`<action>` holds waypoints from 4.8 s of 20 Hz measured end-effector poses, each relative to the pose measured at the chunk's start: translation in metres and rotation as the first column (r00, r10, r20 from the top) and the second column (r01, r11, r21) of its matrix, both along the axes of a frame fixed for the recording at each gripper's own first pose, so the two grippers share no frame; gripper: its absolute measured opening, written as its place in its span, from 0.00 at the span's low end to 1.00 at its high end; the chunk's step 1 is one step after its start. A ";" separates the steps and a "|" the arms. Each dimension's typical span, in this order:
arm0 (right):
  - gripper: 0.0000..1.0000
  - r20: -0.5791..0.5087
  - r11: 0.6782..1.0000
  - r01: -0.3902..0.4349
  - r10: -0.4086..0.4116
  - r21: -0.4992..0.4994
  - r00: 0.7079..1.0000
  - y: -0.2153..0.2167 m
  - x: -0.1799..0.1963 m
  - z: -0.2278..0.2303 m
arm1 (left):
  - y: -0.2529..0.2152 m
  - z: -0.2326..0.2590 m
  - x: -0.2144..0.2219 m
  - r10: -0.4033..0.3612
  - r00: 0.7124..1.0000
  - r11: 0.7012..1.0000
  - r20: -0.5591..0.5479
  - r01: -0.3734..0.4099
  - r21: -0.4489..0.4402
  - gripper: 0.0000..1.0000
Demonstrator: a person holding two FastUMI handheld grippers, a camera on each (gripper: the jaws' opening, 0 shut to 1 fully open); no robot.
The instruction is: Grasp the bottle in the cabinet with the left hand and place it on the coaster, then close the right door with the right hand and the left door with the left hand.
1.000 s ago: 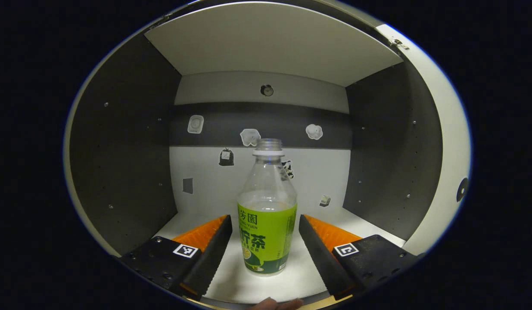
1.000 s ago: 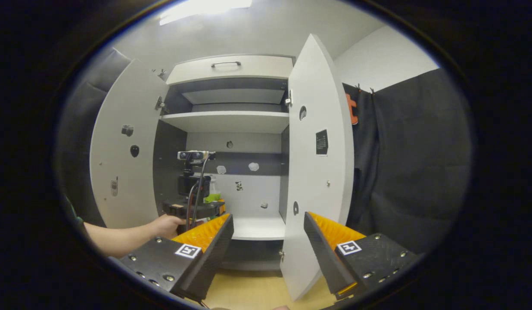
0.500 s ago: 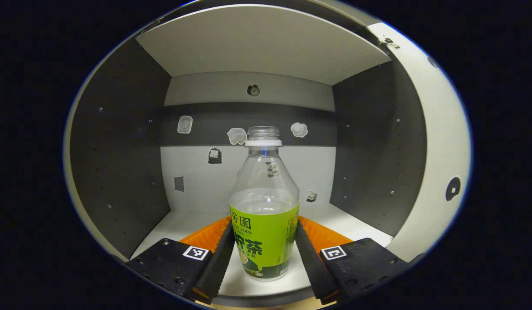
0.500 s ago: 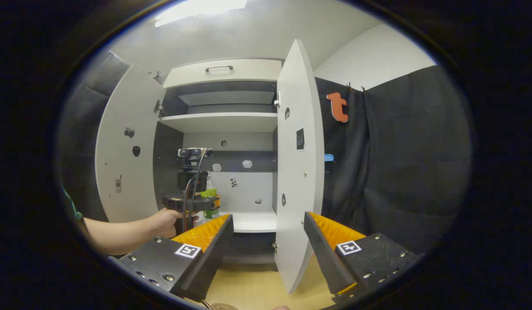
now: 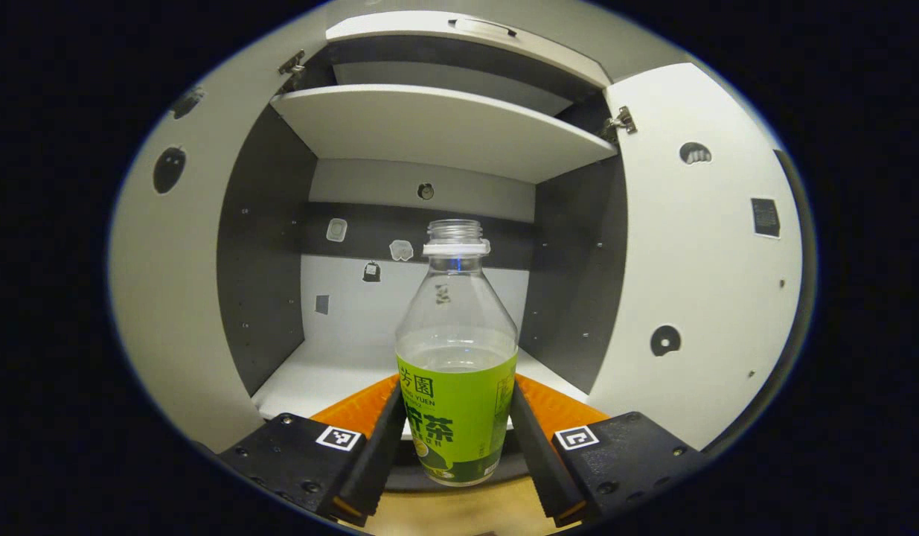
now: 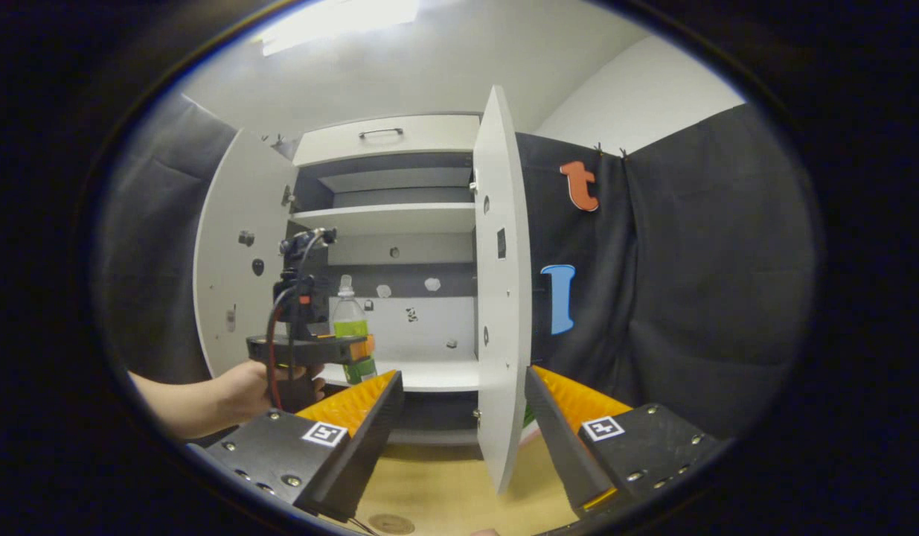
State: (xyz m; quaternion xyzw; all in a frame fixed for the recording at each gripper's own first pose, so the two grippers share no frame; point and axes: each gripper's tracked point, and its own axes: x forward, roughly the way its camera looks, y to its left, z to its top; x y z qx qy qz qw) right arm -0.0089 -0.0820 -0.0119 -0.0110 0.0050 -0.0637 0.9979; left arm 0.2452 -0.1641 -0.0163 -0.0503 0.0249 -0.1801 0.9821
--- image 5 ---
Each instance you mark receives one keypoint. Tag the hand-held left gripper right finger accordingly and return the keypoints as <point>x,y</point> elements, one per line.
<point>537,461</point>

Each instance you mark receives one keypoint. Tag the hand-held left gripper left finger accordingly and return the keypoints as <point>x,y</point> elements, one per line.
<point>377,461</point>

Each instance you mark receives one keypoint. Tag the green label plastic bottle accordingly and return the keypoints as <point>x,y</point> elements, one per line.
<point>455,417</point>

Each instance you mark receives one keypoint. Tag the white and grey cabinet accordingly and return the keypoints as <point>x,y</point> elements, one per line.
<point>355,298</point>

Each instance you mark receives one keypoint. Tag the white cabinet shelf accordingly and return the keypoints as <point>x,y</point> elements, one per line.
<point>429,126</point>
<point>318,380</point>

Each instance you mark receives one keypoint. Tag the white cabinet drawer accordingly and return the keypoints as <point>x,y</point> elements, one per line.
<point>429,33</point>

